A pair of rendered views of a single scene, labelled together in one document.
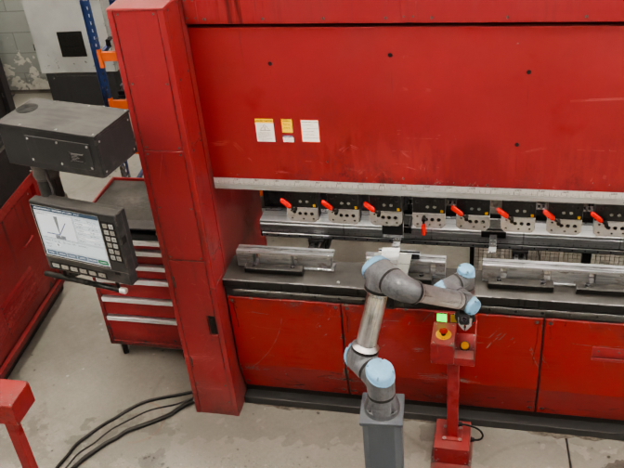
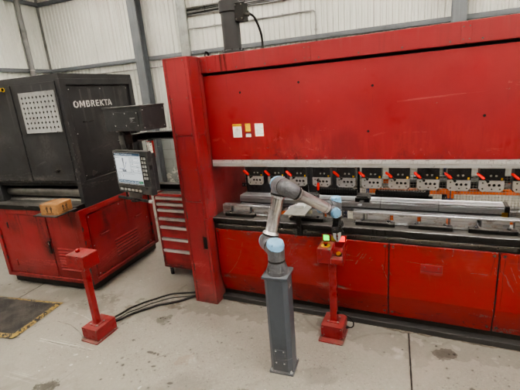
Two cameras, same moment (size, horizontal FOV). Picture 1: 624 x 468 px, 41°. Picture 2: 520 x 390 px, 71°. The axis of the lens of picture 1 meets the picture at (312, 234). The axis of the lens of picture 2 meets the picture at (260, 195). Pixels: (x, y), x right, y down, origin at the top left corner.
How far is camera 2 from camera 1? 147 cm
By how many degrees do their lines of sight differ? 20
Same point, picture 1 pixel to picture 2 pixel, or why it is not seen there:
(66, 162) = (128, 124)
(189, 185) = (196, 155)
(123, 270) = (148, 186)
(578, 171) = (405, 146)
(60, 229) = (124, 165)
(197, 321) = (197, 240)
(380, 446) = (274, 295)
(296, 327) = (250, 248)
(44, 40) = not seen: hidden behind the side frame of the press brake
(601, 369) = (427, 281)
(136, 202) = not seen: hidden behind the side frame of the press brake
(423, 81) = (316, 95)
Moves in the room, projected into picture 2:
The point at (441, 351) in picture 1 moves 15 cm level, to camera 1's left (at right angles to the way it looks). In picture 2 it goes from (323, 254) to (303, 254)
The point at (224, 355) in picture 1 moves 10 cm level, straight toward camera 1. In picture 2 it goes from (210, 262) to (209, 267)
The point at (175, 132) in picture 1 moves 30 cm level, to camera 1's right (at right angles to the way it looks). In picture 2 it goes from (189, 124) to (224, 122)
